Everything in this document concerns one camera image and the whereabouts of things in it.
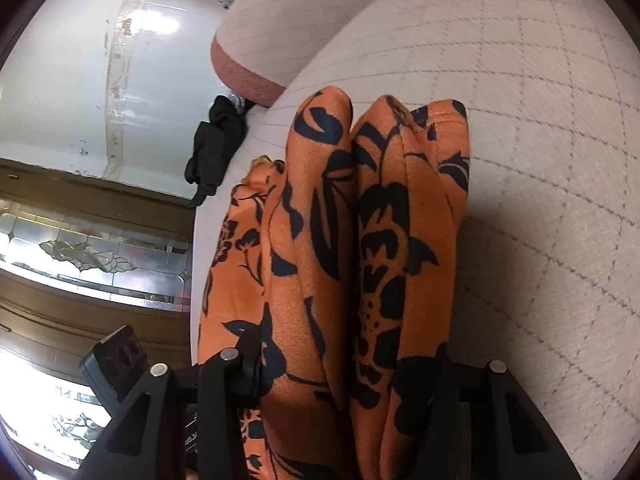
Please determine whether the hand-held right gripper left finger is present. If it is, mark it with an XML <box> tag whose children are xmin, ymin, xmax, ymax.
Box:
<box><xmin>72</xmin><ymin>329</ymin><xmax>264</xmax><ymax>480</ymax></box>

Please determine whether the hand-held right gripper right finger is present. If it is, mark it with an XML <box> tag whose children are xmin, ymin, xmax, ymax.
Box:
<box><xmin>415</xmin><ymin>344</ymin><xmax>584</xmax><ymax>480</ymax></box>

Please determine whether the orange black floral garment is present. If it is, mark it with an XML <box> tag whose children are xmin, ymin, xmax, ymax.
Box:
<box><xmin>197</xmin><ymin>86</ymin><xmax>472</xmax><ymax>480</ymax></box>

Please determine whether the wooden door with glass panel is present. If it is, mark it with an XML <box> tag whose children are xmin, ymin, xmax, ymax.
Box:
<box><xmin>0</xmin><ymin>156</ymin><xmax>197</xmax><ymax>477</ymax></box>

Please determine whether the black cloth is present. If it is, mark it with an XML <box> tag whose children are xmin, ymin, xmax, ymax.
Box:
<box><xmin>184</xmin><ymin>94</ymin><xmax>249</xmax><ymax>209</ymax></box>

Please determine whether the pink quilted sofa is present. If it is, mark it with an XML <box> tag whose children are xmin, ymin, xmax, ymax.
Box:
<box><xmin>191</xmin><ymin>0</ymin><xmax>640</xmax><ymax>480</ymax></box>

